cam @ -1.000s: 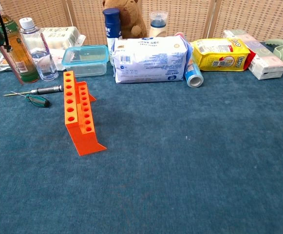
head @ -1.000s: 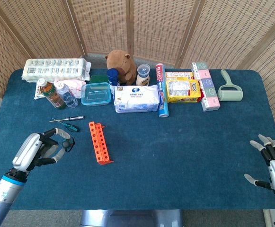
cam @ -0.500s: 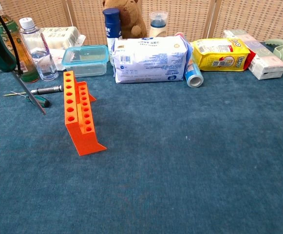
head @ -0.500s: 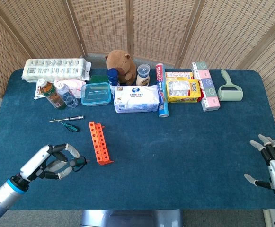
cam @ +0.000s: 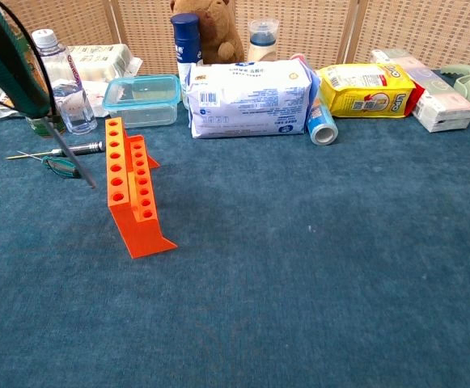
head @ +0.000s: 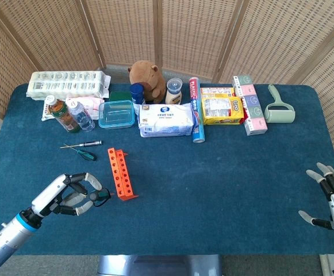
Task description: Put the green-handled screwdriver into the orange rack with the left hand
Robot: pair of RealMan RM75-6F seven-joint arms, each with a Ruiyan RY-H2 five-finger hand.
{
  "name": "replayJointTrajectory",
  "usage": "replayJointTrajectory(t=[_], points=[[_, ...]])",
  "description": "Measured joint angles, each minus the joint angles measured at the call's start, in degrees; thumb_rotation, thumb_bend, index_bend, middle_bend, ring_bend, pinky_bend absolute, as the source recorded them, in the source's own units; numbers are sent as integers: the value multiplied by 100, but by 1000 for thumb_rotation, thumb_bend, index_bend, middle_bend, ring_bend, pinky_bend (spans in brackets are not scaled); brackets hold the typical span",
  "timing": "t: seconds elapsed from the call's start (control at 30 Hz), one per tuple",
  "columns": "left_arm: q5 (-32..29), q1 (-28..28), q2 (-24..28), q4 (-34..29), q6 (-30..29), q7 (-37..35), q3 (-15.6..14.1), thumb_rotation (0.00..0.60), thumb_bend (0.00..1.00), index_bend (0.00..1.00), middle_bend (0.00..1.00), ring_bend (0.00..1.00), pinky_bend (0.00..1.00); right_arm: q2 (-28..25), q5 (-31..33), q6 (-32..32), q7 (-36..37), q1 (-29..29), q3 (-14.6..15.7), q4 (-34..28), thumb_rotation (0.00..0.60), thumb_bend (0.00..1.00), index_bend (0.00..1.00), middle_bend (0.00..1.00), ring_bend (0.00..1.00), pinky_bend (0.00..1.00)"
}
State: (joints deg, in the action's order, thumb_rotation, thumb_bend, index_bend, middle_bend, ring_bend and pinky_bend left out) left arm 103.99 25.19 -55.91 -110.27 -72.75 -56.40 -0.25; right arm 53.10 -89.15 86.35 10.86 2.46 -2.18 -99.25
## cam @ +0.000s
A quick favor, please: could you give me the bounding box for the large green black screwdriver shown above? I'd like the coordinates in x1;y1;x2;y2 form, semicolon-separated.
0;0;98;190

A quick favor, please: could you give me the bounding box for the orange screwdriver holder rack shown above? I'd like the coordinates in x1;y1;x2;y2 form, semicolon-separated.
104;116;179;260

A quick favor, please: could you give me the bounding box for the metal precision screwdriver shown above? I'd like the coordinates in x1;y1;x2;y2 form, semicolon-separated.
6;140;107;162

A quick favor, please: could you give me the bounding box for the small green black screwdriver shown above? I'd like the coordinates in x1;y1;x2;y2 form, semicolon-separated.
15;150;84;179

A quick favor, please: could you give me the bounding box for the blue felt table cover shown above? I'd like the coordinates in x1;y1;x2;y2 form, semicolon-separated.
0;69;470;388

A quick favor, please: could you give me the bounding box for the white wet wipes pack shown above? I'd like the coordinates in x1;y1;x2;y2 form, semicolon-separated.
186;55;321;140

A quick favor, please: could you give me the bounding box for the blue cling film roll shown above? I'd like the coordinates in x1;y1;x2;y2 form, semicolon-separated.
306;93;339;147

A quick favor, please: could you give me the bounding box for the clear container blue lid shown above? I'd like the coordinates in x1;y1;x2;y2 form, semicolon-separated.
101;74;182;130

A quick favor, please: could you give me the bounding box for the white bottle blue cap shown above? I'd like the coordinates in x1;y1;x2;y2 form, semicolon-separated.
246;18;281;63

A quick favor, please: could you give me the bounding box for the dark blue bottle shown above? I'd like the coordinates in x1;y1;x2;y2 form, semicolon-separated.
170;12;204;110

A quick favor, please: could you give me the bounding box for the yellow snack bag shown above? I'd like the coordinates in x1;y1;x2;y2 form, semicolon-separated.
316;62;418;120

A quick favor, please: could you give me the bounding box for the brown plush toy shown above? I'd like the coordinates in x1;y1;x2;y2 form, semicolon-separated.
169;0;246;65

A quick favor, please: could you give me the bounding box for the clear water bottle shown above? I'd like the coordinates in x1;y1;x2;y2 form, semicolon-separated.
31;28;99;136

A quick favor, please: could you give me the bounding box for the white egg carton pack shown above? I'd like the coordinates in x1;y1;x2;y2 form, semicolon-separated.
0;43;144;98

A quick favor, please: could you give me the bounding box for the wicker folding screen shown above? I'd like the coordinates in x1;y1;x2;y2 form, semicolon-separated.
0;0;470;76

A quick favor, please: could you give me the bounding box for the green tea bottle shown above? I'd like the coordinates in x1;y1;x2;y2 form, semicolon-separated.
14;34;67;139

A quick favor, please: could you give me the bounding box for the pastel tissue pack stack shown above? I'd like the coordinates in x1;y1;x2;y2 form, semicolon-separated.
369;48;470;134

